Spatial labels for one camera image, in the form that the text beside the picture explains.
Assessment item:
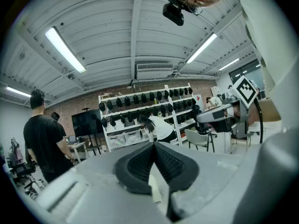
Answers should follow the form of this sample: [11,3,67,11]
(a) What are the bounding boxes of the person's glasses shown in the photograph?
[170,0,203,16]

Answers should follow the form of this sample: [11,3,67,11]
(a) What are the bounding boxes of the pale green chair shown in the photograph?
[184,129,215,153]

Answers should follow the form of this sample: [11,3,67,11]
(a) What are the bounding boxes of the white desk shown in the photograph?
[67,141,87,163]

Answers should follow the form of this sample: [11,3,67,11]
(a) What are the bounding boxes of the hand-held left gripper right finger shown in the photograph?
[154,141,200,222]

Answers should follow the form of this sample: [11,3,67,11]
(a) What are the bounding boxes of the black head camera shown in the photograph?
[162,0,185,27]

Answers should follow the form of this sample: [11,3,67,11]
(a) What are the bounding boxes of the row of black caps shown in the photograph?
[99,87,197,128]

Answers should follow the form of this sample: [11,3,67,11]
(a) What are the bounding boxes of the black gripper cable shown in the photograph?
[253,97,264,144]

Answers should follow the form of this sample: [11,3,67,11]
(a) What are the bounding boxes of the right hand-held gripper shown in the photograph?
[196,75,260,140]

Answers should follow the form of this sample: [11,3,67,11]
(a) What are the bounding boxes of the black television screen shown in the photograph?
[71,109,105,137]

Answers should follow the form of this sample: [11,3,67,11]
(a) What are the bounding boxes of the long ceiling light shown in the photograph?
[218,58,240,71]
[185,33,218,64]
[6,85,32,98]
[45,26,87,74]

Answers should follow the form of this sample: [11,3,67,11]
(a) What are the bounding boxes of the row of clear storage bins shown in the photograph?
[107,128,150,149]

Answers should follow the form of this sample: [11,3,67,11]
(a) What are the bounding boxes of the white metal shelf rack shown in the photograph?
[98,83,199,152]

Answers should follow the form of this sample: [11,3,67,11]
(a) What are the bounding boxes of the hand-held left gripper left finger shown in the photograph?
[114,141,155,195]

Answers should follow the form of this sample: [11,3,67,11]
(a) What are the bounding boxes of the person's beige shirt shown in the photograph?
[233,0,299,149]

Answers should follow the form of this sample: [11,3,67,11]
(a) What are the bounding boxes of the person's right forearm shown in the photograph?
[247,98,282,126]

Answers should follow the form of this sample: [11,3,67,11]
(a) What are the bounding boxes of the white ceiling air conditioner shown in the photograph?
[135,63,175,80]

